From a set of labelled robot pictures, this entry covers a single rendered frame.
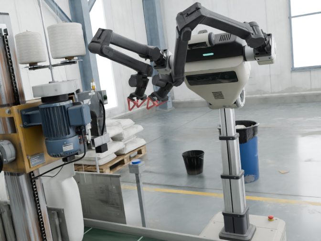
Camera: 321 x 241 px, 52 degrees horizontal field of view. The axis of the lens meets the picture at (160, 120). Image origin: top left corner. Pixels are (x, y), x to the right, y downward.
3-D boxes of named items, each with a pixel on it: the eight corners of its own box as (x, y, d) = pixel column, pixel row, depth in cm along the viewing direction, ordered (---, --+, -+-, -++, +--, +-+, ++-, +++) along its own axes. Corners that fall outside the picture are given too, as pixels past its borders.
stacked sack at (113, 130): (125, 133, 503) (124, 123, 500) (97, 144, 446) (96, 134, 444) (103, 133, 524) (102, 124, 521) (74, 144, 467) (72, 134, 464)
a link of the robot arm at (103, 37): (107, 25, 152) (92, 23, 157) (100, 54, 153) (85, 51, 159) (161, 48, 189) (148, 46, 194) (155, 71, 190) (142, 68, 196)
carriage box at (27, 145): (77, 153, 180) (67, 95, 175) (25, 174, 151) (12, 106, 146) (45, 152, 192) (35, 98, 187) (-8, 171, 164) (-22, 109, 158)
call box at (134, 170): (145, 169, 217) (144, 160, 216) (139, 173, 210) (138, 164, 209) (135, 169, 221) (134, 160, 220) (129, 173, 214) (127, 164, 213)
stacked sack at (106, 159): (118, 158, 497) (117, 150, 495) (100, 167, 460) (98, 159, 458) (84, 157, 530) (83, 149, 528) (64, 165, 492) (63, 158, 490)
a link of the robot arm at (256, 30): (267, 41, 162) (263, 33, 165) (263, 30, 154) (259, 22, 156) (250, 50, 165) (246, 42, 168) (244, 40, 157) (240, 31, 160)
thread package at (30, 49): (53, 61, 178) (48, 29, 175) (31, 63, 165) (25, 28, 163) (34, 64, 185) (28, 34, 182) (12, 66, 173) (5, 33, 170)
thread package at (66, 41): (93, 56, 165) (88, 21, 163) (69, 58, 151) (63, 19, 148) (69, 60, 174) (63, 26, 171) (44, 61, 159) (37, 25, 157)
